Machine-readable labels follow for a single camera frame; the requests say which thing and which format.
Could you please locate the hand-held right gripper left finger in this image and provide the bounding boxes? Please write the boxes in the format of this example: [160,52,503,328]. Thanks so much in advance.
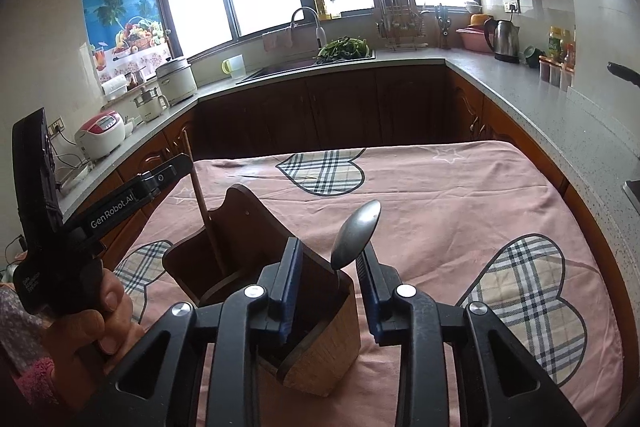
[67,237,306,427]

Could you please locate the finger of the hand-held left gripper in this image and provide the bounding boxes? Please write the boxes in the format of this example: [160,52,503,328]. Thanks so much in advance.
[134,153,194,204]

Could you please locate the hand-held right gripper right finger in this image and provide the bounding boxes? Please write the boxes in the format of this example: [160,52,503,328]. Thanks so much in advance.
[354,244,588,427]

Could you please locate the wooden chopstick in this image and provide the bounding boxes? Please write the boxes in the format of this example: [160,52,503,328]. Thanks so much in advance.
[183,130,227,277]

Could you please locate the wooden utensil holder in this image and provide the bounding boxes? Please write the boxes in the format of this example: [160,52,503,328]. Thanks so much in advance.
[161,183,362,398]

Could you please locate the metal spoon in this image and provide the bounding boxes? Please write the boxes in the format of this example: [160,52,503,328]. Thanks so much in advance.
[331,200,382,290]

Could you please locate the person's left forearm floral sleeve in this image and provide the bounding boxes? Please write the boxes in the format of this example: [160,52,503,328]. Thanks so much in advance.
[0,284,57,427]

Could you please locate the person's left hand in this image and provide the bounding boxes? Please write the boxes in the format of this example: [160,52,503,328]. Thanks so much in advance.
[37,264,147,408]

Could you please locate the small white electric pot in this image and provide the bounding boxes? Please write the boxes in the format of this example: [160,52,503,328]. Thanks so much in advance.
[132,87,170,124]

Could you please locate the white and red rice cooker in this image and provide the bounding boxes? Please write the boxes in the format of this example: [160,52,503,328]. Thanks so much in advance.
[75,111,126,159]

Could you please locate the large white cooker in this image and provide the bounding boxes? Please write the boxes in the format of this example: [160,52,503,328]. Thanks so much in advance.
[155,56,198,106]

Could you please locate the pink tablecloth with plaid hearts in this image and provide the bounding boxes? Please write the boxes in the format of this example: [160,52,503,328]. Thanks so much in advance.
[112,141,626,427]

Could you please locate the kitchen sink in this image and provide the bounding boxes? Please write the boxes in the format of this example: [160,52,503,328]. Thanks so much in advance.
[236,49,376,86]

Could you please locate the pink dish cloth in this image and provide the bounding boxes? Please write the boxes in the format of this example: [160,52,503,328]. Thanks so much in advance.
[262,27,295,52]

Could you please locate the wooden base cabinets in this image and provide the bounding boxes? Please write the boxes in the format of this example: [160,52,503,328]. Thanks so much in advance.
[65,66,621,288]

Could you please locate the chrome kitchen faucet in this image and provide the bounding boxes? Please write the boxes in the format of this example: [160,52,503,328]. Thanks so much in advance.
[291,7,326,54]

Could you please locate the green leafy vegetables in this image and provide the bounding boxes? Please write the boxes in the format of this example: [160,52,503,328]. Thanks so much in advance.
[316,37,372,60]

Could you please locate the grey speckled countertop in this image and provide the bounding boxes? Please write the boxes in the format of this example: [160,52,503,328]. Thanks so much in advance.
[55,44,640,288]

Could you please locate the wooden cutting board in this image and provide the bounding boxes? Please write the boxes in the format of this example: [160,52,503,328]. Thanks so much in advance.
[371,0,416,35]

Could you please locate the metal dish rack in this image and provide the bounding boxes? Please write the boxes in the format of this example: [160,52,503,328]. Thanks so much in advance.
[376,0,429,52]

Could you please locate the wooden knife block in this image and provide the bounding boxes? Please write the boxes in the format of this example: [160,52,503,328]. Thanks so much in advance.
[435,4,454,50]

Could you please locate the pink plastic basin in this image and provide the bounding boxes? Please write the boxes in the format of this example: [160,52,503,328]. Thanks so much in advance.
[456,26,494,54]

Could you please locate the spice jar set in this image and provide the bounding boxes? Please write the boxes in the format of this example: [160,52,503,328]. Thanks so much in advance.
[539,57,574,90]

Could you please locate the stainless steel electric kettle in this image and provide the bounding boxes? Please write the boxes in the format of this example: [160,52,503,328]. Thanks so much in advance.
[483,18,521,64]

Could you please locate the yellow-green sauce bottle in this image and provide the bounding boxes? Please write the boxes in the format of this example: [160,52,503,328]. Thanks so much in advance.
[547,26,564,60]

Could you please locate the red-capped sauce bottle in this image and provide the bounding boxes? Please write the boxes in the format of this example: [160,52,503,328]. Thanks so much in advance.
[562,29,577,68]

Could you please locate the measuring cup with green handle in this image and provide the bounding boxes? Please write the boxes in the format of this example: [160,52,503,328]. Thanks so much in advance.
[222,55,247,80]

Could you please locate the tropical fruit wall poster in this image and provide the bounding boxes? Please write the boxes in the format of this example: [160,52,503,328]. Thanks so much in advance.
[81,0,174,84]

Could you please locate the black pan handle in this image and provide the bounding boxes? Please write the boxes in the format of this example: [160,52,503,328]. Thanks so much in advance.
[607,62,640,88]

